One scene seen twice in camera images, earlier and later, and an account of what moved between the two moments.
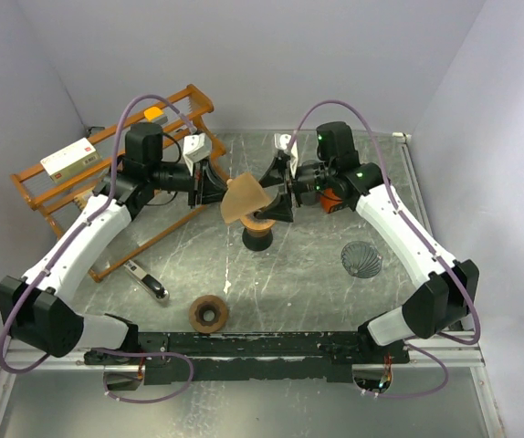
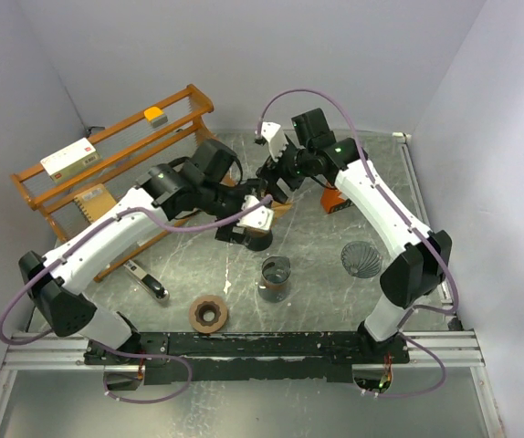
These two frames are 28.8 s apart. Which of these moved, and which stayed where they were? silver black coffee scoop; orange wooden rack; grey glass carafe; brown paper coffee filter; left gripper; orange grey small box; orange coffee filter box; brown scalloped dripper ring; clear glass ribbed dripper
Moved: grey glass carafe; left gripper; brown paper coffee filter
Stayed: silver black coffee scoop; orange wooden rack; brown scalloped dripper ring; clear glass ribbed dripper; orange coffee filter box; orange grey small box
